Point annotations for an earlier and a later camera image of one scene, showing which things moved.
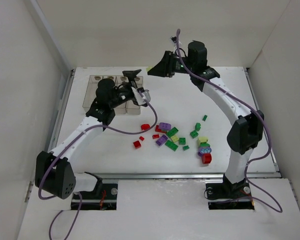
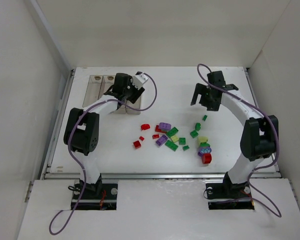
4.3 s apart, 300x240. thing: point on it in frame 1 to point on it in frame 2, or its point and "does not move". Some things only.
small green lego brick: x=204 y=117 does not move
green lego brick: x=172 y=132 does not move
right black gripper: x=168 y=64 to x=206 y=96
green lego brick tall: x=197 y=126 does not move
